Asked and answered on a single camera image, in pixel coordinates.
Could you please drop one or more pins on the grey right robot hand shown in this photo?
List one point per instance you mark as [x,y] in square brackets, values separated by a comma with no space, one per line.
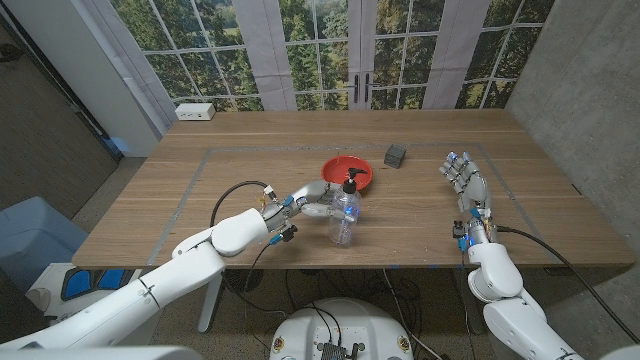
[472,187]

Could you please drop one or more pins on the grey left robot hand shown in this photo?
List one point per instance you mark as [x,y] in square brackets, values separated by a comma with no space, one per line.
[315,192]

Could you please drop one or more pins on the clear dispenser bottle black pump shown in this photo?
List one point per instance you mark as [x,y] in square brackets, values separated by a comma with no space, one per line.
[345,227]

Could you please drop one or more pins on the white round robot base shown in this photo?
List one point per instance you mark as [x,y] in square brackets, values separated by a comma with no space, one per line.
[345,320]

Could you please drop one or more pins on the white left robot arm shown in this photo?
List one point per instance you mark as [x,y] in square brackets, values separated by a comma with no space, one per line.
[190,265]

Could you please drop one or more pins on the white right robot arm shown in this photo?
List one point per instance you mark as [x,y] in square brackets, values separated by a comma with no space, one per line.
[500,280]

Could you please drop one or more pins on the red bowl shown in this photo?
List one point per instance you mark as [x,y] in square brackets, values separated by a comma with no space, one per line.
[335,170]

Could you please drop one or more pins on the dark grey block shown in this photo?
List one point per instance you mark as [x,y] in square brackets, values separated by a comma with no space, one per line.
[395,156]

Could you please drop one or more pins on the printed window forest backdrop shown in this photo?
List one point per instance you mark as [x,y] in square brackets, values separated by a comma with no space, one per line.
[300,50]

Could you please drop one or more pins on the white power strip box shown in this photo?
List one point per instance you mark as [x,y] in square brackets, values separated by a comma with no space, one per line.
[195,111]

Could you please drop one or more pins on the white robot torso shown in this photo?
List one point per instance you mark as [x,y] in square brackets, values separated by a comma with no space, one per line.
[100,354]

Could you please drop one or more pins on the dark brown door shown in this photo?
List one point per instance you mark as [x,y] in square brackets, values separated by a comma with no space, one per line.
[50,140]

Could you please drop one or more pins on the white box with blue panels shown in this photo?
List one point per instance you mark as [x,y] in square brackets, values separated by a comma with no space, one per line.
[50,285]

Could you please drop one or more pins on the pale blue plastic bin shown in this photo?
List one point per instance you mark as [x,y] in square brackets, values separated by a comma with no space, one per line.
[35,235]

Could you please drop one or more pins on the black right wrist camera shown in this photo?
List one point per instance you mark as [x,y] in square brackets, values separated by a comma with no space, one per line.
[459,231]

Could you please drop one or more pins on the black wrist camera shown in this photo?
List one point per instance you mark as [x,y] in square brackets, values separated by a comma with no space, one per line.
[459,231]
[287,234]

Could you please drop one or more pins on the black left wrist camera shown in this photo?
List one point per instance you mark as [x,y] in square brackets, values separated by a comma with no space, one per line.
[287,234]

